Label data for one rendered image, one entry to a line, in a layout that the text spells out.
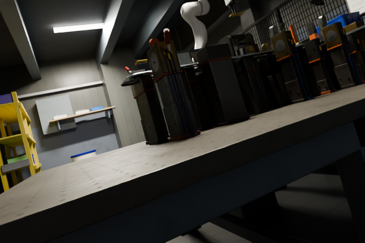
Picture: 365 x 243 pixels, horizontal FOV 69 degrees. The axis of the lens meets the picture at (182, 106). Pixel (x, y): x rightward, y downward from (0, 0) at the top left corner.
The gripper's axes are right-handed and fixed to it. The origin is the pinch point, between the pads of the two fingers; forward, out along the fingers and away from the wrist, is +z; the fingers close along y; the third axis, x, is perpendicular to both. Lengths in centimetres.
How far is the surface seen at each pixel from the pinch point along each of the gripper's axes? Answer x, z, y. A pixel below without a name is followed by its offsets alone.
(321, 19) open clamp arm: 37.6, 20.2, 18.7
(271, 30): 2.7, 22.1, 22.7
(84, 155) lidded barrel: -169, 70, -522
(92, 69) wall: -108, -148, -612
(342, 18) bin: 75, 16, -3
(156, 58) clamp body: -62, 30, 43
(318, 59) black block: 24, 42, 23
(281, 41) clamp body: 2.6, 29.5, 27.3
